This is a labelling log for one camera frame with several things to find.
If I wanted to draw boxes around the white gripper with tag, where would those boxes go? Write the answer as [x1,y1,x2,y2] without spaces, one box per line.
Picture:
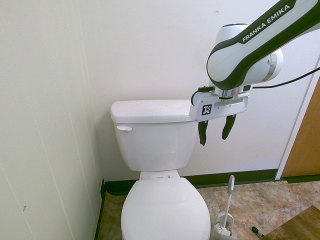
[188,91,250,147]

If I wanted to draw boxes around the white toilet tank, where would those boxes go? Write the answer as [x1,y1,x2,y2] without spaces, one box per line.
[113,120,195,172]

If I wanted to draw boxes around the white toilet tank lid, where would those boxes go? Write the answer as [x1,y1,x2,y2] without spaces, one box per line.
[110,99,194,124]

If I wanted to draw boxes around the white toilet bowl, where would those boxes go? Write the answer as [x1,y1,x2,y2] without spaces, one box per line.
[120,170,212,240]

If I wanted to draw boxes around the white toilet brush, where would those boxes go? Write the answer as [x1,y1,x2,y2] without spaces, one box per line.
[214,174,236,233]

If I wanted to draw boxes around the white toilet seat lid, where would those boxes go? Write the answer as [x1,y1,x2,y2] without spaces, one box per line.
[121,177,210,240]

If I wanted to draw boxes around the white toilet brush holder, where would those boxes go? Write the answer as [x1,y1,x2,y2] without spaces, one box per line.
[211,211,238,240]

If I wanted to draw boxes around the wooden door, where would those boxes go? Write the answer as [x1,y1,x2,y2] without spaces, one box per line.
[281,74,320,179]

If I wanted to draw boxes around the small black marker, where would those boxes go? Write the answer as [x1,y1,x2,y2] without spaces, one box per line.
[251,226,265,237]

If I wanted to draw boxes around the white door frame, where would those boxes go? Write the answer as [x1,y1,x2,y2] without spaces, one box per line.
[274,68,320,181]

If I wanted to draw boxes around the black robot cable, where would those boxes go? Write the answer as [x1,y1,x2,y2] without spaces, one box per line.
[251,66,320,89]

